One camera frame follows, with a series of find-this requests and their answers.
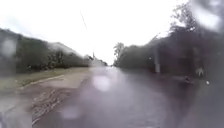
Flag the wet grey asphalt road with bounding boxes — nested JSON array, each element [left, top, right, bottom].
[[32, 65, 224, 128]]

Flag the row of dark trees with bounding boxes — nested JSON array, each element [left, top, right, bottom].
[[113, 0, 224, 84]]

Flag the bare dirt verge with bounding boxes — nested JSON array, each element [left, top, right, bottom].
[[0, 68, 93, 128]]

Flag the long dark green hedge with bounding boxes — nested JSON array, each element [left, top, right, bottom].
[[0, 27, 108, 76]]

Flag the grass strip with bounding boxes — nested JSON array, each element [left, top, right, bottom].
[[0, 67, 88, 92]]

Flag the overhead wires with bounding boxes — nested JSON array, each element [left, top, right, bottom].
[[79, 9, 89, 32]]

